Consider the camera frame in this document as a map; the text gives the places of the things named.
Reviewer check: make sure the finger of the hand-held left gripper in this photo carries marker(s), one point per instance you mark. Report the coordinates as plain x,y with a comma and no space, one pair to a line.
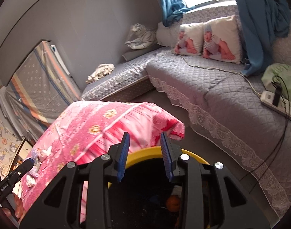
24,168

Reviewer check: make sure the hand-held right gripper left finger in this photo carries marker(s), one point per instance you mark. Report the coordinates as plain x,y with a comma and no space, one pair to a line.
123,157

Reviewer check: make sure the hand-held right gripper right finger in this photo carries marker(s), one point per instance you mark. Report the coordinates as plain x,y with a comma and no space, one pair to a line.
166,157

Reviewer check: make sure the yellow bin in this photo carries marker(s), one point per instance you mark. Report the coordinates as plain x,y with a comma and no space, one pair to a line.
145,153

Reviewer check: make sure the white plastic bag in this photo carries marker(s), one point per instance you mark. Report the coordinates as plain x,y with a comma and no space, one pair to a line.
176,190

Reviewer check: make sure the orange mandarin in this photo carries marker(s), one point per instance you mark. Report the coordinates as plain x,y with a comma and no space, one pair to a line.
172,202

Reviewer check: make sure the person's left hand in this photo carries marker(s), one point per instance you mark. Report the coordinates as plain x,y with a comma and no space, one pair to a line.
19,205

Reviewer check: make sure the white TV cabinet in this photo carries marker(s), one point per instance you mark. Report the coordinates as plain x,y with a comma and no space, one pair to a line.
22,150

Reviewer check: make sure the pink floral blanket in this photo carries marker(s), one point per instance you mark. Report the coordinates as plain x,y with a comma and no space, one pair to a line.
88,124

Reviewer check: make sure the grey hanging cloth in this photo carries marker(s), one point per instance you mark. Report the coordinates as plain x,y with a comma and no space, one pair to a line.
6,109

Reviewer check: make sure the grey quilted sofa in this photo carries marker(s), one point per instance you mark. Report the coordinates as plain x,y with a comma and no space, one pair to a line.
207,88

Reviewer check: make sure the striped cloth covered wardrobe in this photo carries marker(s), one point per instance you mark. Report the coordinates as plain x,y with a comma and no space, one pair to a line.
35,83

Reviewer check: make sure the cream crumpled cloth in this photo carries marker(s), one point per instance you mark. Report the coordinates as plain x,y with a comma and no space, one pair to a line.
101,72

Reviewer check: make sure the white power strip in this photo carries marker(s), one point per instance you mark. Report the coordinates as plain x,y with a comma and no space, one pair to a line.
267,97

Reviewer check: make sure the baby print pillow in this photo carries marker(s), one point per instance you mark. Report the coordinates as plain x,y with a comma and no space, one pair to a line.
221,40
188,40

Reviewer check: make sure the white tiger plush toy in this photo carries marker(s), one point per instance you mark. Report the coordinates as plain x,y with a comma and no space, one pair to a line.
141,38

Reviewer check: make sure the light grey pillow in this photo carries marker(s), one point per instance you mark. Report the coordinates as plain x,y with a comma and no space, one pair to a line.
165,35

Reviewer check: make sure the black charger plug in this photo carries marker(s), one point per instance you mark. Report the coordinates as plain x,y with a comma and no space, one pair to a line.
276,95

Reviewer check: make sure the green plastic bag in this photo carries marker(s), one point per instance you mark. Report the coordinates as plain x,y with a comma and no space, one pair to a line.
289,75

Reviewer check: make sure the blue curtain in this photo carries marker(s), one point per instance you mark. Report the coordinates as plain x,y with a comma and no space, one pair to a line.
171,2

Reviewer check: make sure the slate blue hanging cloth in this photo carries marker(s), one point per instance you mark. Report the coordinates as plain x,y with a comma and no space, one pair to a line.
255,16

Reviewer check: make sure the cartoon printed wall cloth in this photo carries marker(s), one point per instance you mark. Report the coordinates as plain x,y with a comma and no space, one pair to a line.
2,143

